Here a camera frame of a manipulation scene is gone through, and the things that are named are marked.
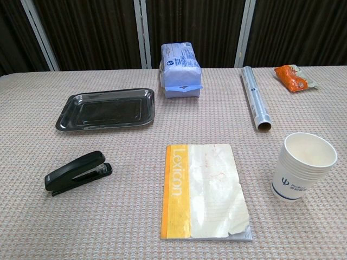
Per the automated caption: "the black stapler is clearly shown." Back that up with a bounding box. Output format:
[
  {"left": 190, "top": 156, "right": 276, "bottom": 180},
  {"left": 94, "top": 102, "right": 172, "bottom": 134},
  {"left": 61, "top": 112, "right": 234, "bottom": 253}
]
[{"left": 44, "top": 151, "right": 113, "bottom": 196}]

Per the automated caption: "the silver metal tray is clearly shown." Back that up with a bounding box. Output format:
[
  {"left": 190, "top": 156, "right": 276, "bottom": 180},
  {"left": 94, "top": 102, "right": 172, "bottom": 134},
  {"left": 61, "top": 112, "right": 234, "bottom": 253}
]
[{"left": 55, "top": 87, "right": 155, "bottom": 132}]

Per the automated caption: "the blue tissue package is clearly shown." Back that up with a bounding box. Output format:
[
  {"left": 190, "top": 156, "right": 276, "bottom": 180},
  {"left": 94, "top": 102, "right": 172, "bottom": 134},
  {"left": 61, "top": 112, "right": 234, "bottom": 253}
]
[{"left": 160, "top": 42, "right": 204, "bottom": 100}]

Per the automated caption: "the beige woven tablecloth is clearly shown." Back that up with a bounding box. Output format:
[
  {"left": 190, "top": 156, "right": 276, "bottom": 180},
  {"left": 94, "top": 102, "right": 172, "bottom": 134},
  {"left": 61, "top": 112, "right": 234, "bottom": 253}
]
[{"left": 0, "top": 64, "right": 347, "bottom": 260}]

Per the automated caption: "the orange snack packet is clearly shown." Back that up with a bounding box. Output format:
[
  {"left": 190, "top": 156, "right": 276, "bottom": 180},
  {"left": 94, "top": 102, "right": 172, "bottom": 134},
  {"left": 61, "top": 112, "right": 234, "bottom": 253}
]
[{"left": 274, "top": 64, "right": 319, "bottom": 94}]

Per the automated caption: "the white paper cup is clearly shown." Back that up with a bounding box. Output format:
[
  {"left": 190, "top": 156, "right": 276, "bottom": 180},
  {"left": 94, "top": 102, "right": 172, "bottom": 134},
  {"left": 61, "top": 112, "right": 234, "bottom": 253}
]
[{"left": 270, "top": 132, "right": 338, "bottom": 202}]

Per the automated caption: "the grey partition post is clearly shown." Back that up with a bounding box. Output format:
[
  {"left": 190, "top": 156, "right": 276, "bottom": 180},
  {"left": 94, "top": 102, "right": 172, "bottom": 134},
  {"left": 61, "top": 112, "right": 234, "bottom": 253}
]
[
  {"left": 234, "top": 0, "right": 258, "bottom": 68},
  {"left": 21, "top": 0, "right": 60, "bottom": 72},
  {"left": 134, "top": 0, "right": 151, "bottom": 69}
]

